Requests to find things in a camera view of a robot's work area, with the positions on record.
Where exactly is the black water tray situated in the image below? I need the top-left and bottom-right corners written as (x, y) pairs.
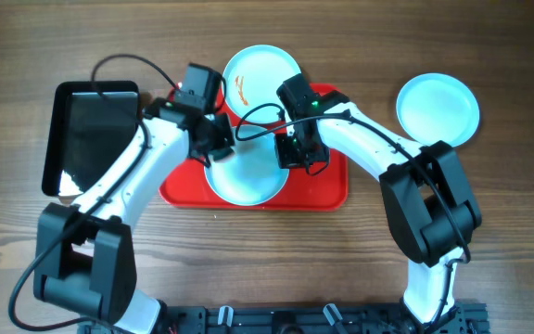
top-left (41, 81), bottom-right (139, 197)

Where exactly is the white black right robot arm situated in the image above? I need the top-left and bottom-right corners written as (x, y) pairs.
top-left (276, 97), bottom-right (481, 331)

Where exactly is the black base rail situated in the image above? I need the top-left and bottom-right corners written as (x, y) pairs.
top-left (77, 302), bottom-right (490, 334)

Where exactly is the red plastic tray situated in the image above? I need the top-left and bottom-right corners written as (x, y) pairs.
top-left (159, 82), bottom-right (350, 212)

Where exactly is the green white sponge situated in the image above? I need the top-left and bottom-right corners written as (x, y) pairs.
top-left (210, 148), bottom-right (235, 163)

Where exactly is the light blue plate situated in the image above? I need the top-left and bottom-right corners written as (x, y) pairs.
top-left (396, 72), bottom-right (480, 147)
top-left (222, 45), bottom-right (301, 118)
top-left (204, 133), bottom-right (289, 206)

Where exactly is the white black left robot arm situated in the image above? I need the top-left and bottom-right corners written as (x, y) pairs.
top-left (31, 111), bottom-right (234, 333)

